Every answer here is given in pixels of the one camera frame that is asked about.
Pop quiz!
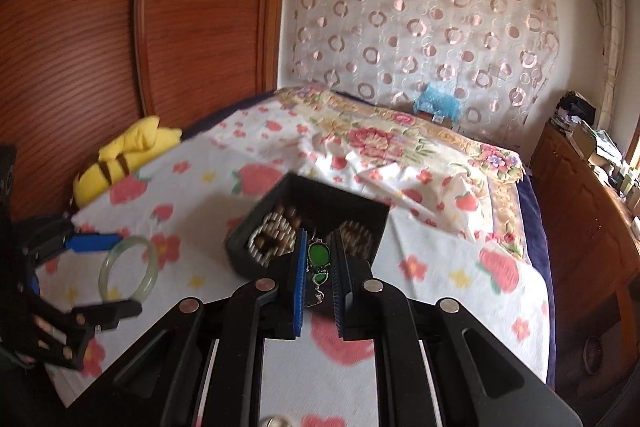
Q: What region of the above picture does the wooden cabinet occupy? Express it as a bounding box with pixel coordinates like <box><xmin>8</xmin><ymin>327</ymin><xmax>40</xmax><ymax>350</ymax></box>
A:
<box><xmin>530</xmin><ymin>122</ymin><xmax>640</xmax><ymax>358</ymax></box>

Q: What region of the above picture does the wooden wardrobe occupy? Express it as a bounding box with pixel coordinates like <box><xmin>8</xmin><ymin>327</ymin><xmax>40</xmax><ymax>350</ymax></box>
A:
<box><xmin>0</xmin><ymin>0</ymin><xmax>293</xmax><ymax>228</ymax></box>

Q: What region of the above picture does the green pendant necklace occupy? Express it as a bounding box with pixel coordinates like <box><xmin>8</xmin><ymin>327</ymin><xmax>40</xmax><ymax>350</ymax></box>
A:
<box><xmin>305</xmin><ymin>234</ymin><xmax>333</xmax><ymax>308</ymax></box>

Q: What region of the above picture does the blue lace bag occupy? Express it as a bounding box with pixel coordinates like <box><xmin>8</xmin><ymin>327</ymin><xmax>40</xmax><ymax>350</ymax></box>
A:
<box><xmin>414</xmin><ymin>82</ymin><xmax>462</xmax><ymax>124</ymax></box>

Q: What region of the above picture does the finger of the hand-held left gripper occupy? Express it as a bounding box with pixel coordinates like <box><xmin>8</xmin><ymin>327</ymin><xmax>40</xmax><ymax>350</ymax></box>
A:
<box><xmin>15</xmin><ymin>213</ymin><xmax>124</xmax><ymax>259</ymax></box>
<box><xmin>30</xmin><ymin>298</ymin><xmax>145</xmax><ymax>371</ymax></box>

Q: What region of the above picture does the dark wooden bead bracelet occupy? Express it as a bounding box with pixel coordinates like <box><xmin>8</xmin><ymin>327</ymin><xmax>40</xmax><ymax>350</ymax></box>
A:
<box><xmin>272</xmin><ymin>204</ymin><xmax>307</xmax><ymax>229</ymax></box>

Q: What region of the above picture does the checked window curtain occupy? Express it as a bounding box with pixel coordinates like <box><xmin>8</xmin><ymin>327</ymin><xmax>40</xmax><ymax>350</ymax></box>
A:
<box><xmin>597</xmin><ymin>0</ymin><xmax>629</xmax><ymax>128</ymax></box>

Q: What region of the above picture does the strawberry print bed sheet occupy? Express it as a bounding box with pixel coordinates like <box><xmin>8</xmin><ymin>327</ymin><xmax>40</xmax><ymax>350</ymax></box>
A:
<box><xmin>35</xmin><ymin>99</ymin><xmax>551</xmax><ymax>427</ymax></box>

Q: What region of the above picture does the dark clothes pile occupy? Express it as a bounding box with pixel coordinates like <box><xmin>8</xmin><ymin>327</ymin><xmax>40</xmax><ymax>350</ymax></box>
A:
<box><xmin>552</xmin><ymin>91</ymin><xmax>596</xmax><ymax>130</ymax></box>

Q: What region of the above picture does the yellow striped plush toy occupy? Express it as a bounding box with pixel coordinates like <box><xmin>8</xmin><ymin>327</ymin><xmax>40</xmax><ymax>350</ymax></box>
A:
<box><xmin>74</xmin><ymin>117</ymin><xmax>183</xmax><ymax>208</ymax></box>

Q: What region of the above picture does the floral blanket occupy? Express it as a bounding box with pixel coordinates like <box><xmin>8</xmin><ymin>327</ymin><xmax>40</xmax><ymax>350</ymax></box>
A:
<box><xmin>270</xmin><ymin>86</ymin><xmax>543</xmax><ymax>273</ymax></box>

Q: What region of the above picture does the pale jade bangle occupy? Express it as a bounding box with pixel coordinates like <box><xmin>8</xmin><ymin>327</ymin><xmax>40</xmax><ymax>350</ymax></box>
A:
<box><xmin>99</xmin><ymin>237</ymin><xmax>160</xmax><ymax>304</ymax></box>

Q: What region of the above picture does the silver tube bead bracelet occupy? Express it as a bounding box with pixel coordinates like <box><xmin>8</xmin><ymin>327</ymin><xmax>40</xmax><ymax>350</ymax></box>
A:
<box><xmin>247</xmin><ymin>208</ymin><xmax>297</xmax><ymax>268</ymax></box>

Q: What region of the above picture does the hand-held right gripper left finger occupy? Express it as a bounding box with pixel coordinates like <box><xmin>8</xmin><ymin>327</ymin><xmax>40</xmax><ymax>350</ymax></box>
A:
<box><xmin>65</xmin><ymin>229</ymin><xmax>308</xmax><ymax>427</ymax></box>

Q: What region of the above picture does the stack of boxes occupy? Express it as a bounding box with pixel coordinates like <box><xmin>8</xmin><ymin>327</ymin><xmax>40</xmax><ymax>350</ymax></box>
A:
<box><xmin>570</xmin><ymin>122</ymin><xmax>627</xmax><ymax>168</ymax></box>

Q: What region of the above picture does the black square box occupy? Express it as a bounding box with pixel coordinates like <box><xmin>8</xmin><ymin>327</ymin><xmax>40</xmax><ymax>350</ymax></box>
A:
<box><xmin>225</xmin><ymin>172</ymin><xmax>391</xmax><ymax>280</ymax></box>

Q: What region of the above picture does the circle pattern wall curtain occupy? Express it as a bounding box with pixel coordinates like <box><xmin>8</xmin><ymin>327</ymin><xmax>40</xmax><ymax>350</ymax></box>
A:
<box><xmin>287</xmin><ymin>0</ymin><xmax>562</xmax><ymax>132</ymax></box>

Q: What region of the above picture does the brown ribbed bracelet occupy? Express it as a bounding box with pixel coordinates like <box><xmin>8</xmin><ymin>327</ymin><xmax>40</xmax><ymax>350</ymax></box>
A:
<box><xmin>340</xmin><ymin>219</ymin><xmax>377</xmax><ymax>259</ymax></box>

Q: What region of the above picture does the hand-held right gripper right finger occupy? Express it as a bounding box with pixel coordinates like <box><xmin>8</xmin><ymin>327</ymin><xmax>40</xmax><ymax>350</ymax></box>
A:
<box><xmin>329</xmin><ymin>228</ymin><xmax>587</xmax><ymax>427</ymax></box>

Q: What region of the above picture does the dark blue bed sheet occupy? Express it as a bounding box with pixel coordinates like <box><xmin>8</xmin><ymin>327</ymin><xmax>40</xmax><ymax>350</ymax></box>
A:
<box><xmin>515</xmin><ymin>167</ymin><xmax>559</xmax><ymax>390</ymax></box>

